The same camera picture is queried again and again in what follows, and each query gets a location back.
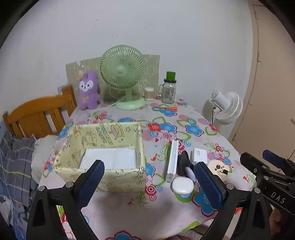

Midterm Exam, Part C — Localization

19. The white standing fan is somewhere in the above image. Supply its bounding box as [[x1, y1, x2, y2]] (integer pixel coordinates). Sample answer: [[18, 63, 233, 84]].
[[210, 90, 243, 125]]

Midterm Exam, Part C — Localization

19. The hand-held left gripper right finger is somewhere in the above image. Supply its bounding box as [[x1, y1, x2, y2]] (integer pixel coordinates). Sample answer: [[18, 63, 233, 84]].
[[194, 162, 271, 240]]

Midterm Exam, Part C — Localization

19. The round beige compact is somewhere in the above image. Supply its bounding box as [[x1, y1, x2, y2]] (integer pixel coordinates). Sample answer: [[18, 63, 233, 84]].
[[207, 160, 234, 178]]

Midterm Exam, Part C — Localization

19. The white rectangular charger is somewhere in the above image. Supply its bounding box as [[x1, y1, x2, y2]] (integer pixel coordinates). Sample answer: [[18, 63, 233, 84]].
[[192, 148, 208, 166]]

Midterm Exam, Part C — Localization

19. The plaid blanket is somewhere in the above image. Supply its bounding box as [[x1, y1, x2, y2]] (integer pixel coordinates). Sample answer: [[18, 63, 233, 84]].
[[0, 129, 38, 231]]

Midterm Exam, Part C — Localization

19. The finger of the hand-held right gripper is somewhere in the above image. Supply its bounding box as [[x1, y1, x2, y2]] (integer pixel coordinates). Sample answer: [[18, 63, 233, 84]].
[[262, 150, 295, 176], [240, 152, 295, 185]]

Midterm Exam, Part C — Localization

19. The lavender small gadget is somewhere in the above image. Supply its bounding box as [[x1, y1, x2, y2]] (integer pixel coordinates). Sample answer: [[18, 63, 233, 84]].
[[184, 167, 197, 184]]

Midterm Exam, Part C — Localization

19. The green desk fan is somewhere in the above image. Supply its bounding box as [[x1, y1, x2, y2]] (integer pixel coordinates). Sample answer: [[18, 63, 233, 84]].
[[100, 45, 147, 110]]

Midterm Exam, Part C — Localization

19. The yellow fabric storage box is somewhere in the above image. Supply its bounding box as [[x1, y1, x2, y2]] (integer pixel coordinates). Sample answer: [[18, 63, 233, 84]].
[[53, 122, 147, 193]]

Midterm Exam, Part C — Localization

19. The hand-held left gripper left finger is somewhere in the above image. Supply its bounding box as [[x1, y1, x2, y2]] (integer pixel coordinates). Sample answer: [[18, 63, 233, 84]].
[[26, 160, 106, 240]]

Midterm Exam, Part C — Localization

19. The black oval mouse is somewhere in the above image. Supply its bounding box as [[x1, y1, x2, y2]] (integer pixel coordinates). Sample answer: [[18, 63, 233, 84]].
[[177, 151, 192, 178]]

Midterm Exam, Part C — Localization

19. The glass mug jar green lid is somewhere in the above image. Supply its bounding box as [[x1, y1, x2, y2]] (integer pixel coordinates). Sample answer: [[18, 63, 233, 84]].
[[158, 71, 177, 104]]

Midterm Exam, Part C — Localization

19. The white box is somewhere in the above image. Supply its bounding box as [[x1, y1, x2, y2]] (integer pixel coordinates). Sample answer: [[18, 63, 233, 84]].
[[165, 139, 180, 183]]

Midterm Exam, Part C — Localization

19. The white round case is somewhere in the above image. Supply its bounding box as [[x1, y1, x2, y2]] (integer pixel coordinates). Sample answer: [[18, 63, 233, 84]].
[[170, 176, 194, 195]]

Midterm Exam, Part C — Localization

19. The wooden chair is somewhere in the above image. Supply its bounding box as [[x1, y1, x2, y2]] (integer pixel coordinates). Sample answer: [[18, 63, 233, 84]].
[[3, 86, 77, 139]]

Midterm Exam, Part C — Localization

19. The purple plush toy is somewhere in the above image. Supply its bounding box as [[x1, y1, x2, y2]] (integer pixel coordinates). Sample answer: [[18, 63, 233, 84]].
[[77, 71, 100, 111]]

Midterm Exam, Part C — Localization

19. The white fan cable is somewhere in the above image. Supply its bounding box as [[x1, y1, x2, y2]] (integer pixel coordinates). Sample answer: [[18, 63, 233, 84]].
[[108, 97, 126, 108]]

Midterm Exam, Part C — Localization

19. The beige wardrobe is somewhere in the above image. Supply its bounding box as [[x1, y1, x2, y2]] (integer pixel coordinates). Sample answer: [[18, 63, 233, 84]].
[[228, 0, 295, 160]]

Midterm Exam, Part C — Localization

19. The beige patterned board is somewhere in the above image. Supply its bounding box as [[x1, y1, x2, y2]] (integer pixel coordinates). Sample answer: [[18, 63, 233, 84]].
[[66, 54, 160, 104]]

